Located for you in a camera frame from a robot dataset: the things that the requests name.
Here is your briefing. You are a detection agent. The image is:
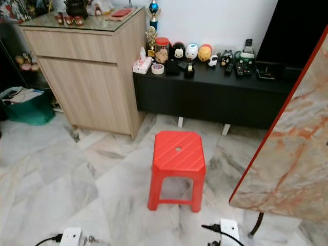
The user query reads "white figurine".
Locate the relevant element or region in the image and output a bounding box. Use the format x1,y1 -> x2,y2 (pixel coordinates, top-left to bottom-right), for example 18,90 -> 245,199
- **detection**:
92,0 -> 112,16

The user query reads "green holder with phone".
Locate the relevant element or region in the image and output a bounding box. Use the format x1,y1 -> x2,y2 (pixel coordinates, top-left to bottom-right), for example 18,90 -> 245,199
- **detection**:
234,38 -> 256,63

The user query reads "blue globe trophy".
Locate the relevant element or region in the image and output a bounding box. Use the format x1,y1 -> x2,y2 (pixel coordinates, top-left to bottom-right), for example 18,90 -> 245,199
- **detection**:
149,0 -> 160,30

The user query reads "dark curved table leg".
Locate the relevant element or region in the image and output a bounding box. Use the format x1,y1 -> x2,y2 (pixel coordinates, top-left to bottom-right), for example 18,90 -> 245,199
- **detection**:
249,212 -> 264,237

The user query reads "black television stand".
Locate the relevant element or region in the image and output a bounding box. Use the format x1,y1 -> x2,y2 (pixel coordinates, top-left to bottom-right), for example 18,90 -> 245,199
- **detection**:
256,61 -> 278,80

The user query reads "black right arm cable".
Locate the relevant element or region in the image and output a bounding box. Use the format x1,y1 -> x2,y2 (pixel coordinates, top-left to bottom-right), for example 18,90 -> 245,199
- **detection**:
201,223 -> 247,246

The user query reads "red flat tray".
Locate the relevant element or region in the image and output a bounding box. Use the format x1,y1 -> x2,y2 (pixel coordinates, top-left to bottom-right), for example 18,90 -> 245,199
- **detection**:
112,8 -> 133,18

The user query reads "marble table with red edge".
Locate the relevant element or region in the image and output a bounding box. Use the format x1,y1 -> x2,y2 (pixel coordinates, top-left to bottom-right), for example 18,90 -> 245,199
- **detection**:
229,26 -> 328,223

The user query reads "light wood cabinet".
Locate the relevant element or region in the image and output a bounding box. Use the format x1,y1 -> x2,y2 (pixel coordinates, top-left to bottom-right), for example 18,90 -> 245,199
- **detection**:
20,6 -> 147,140

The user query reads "pink tissue box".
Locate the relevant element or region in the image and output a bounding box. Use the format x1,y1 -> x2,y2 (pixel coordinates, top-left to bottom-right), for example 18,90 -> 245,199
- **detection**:
132,47 -> 153,74

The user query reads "small black box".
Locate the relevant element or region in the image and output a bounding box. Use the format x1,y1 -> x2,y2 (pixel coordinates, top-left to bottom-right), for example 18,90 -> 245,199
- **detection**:
165,59 -> 180,76

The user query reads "orange round plush toy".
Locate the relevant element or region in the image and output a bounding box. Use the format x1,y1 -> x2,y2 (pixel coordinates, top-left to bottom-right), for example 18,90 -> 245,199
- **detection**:
198,44 -> 213,62

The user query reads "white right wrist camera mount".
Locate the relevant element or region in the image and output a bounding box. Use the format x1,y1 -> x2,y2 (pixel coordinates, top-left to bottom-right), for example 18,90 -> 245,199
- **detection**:
219,219 -> 240,246

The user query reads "black round plush toy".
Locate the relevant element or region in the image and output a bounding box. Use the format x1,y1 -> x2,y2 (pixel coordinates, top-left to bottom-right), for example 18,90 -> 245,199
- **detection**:
170,42 -> 186,60

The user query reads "black tape dispenser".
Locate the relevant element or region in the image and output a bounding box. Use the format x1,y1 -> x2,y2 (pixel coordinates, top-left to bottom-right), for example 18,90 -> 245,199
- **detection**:
184,63 -> 195,78

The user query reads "black television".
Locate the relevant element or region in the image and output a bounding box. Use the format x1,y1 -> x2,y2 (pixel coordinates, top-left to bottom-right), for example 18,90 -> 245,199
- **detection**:
256,0 -> 328,67

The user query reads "green bag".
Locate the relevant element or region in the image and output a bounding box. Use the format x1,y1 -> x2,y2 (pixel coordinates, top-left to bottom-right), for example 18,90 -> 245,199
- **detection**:
1,86 -> 56,126

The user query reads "red plastic stool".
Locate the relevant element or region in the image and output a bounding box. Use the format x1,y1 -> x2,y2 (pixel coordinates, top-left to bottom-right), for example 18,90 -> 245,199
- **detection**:
148,131 -> 207,213

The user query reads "red lidded jar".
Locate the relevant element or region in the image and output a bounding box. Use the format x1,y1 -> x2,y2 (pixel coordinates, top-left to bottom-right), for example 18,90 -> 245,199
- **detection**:
154,37 -> 170,64

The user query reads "black low console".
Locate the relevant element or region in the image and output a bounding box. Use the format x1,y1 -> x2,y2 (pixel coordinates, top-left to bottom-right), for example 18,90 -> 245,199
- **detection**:
132,61 -> 303,130

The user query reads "gold trophy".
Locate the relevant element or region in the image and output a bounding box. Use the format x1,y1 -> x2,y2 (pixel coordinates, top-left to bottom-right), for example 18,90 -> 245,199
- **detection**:
146,26 -> 157,58

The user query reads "white tape roll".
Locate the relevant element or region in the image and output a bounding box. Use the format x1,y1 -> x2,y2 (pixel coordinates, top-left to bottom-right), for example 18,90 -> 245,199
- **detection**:
151,63 -> 165,75

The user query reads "small black figure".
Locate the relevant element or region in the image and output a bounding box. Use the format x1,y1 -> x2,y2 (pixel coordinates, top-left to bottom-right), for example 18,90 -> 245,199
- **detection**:
220,50 -> 233,66

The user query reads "black remote control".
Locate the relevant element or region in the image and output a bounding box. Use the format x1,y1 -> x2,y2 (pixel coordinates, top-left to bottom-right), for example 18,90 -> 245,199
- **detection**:
236,61 -> 253,77

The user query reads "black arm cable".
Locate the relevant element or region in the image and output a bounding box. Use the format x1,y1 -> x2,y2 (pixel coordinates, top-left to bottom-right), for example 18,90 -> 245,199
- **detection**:
201,223 -> 247,246
35,234 -> 63,246

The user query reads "white blue round plush toy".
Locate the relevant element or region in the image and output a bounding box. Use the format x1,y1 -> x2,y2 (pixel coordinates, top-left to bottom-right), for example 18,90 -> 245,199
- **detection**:
185,43 -> 199,61

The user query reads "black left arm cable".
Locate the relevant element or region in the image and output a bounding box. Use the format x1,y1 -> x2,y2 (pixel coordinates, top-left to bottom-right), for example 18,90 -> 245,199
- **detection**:
35,234 -> 63,246

